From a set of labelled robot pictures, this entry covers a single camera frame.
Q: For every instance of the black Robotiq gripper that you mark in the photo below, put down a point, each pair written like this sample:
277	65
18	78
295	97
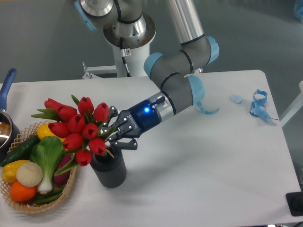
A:
130	123

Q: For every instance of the red tulip bouquet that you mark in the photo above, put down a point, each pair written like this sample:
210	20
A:
81	126

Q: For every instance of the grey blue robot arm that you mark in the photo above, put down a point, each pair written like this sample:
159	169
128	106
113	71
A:
178	87

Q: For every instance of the dark grey ribbed vase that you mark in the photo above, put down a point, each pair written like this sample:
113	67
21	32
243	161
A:
111	172

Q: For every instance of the green bok choy toy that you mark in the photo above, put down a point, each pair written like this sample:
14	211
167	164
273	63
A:
47	154

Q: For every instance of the purple sweet potato toy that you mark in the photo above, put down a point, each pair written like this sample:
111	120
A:
62	178

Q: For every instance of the blue ribbon strip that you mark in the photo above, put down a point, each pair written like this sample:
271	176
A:
204	111

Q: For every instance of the woven wicker basket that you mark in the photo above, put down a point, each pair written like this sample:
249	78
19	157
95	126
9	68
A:
29	207

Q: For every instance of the green cucumber toy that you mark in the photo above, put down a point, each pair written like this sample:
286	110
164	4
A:
21	152

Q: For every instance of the green bean pods toy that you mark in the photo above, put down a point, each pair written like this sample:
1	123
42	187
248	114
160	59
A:
48	198

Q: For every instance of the small pale blue cap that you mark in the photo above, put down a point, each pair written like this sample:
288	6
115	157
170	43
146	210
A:
236	99

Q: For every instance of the yellow bell pepper toy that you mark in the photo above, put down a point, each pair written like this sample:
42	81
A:
9	171

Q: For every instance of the orange fruit toy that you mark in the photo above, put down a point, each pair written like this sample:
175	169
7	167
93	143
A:
20	193

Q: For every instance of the crumpled blue ribbon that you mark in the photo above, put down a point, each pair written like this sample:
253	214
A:
258	108

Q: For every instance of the black device at edge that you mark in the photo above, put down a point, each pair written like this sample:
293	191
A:
295	203

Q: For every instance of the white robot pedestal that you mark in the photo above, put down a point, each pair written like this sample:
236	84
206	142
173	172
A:
131	46

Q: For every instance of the blue handled saucepan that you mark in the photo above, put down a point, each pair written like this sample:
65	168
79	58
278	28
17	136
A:
8	130

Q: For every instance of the white frame at right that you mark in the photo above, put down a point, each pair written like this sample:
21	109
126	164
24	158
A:
293	108

